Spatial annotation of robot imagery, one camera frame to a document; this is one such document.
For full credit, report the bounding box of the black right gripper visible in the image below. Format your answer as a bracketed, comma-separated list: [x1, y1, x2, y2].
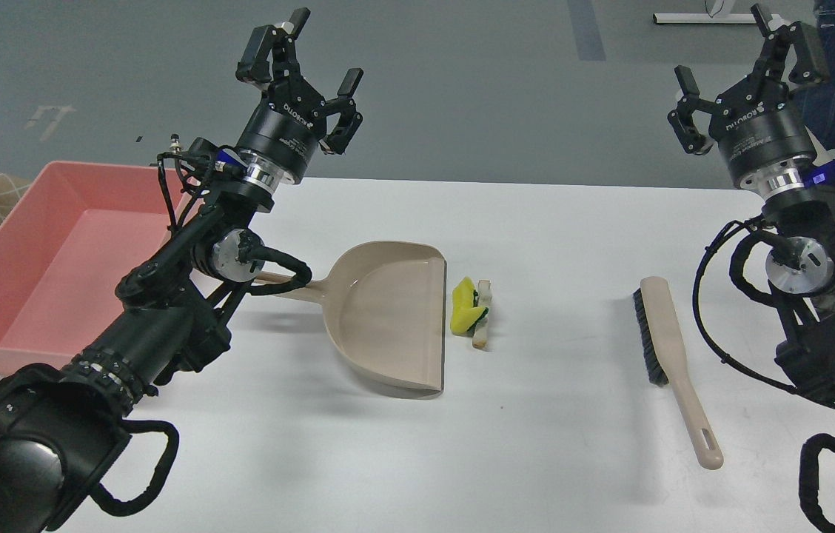
[668, 4, 830, 188]

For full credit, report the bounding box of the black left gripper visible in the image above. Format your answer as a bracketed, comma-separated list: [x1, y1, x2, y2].
[235, 9, 364, 184]

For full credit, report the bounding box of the beige plastic dustpan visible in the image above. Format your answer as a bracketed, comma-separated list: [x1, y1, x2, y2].
[285, 241, 447, 395]

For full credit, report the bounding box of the beige brush with black bristles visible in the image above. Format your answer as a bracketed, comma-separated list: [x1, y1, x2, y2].
[633, 276, 725, 470]

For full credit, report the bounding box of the yellow sponge piece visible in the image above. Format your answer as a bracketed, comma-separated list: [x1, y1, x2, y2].
[450, 277, 484, 336]

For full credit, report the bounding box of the pink plastic bin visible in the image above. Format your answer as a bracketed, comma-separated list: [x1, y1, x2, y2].
[0, 161, 170, 375]

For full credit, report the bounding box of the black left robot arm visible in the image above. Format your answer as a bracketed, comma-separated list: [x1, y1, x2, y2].
[0, 7, 363, 532]

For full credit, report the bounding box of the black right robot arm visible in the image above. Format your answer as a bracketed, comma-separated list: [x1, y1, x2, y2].
[667, 1, 835, 532]

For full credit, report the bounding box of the white desk foot bar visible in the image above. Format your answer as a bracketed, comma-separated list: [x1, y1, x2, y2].
[651, 13, 754, 26]

